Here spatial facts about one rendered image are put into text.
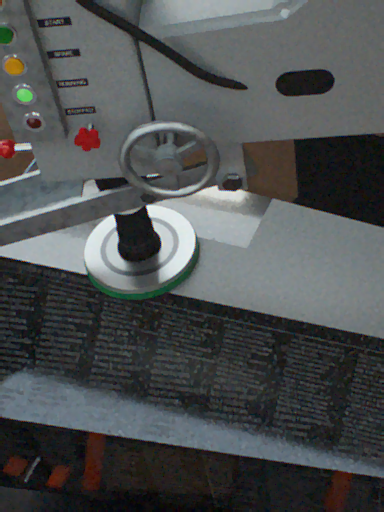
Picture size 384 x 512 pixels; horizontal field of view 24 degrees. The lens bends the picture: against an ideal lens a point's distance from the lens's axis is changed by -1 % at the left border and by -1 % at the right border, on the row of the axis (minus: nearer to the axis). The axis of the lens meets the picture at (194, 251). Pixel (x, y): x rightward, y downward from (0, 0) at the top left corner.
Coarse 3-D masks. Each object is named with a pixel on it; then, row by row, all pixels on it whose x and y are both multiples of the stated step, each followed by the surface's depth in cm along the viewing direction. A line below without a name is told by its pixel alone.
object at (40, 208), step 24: (192, 168) 145; (0, 192) 166; (24, 192) 166; (48, 192) 165; (72, 192) 162; (120, 192) 149; (0, 216) 166; (24, 216) 155; (48, 216) 155; (72, 216) 154; (96, 216) 154; (0, 240) 160
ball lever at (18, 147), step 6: (0, 144) 141; (6, 144) 140; (12, 144) 141; (18, 144) 141; (24, 144) 141; (0, 150) 141; (6, 150) 140; (12, 150) 141; (18, 150) 141; (24, 150) 141; (30, 150) 141; (6, 156) 141; (12, 156) 141
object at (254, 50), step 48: (144, 0) 127; (192, 0) 124; (240, 0) 121; (288, 0) 118; (336, 0) 116; (144, 48) 123; (192, 48) 123; (240, 48) 122; (288, 48) 122; (336, 48) 122; (192, 96) 129; (240, 96) 128; (288, 96) 128; (336, 96) 128; (240, 144) 137
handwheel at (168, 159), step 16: (144, 128) 126; (160, 128) 125; (176, 128) 125; (192, 128) 126; (128, 144) 128; (176, 144) 132; (192, 144) 128; (208, 144) 127; (128, 160) 131; (160, 160) 129; (176, 160) 129; (208, 160) 130; (128, 176) 133; (176, 176) 133; (208, 176) 132; (144, 192) 135; (160, 192) 135; (176, 192) 135; (192, 192) 134
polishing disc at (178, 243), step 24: (168, 216) 172; (96, 240) 171; (168, 240) 168; (192, 240) 167; (96, 264) 167; (120, 264) 166; (144, 264) 165; (168, 264) 164; (120, 288) 162; (144, 288) 161
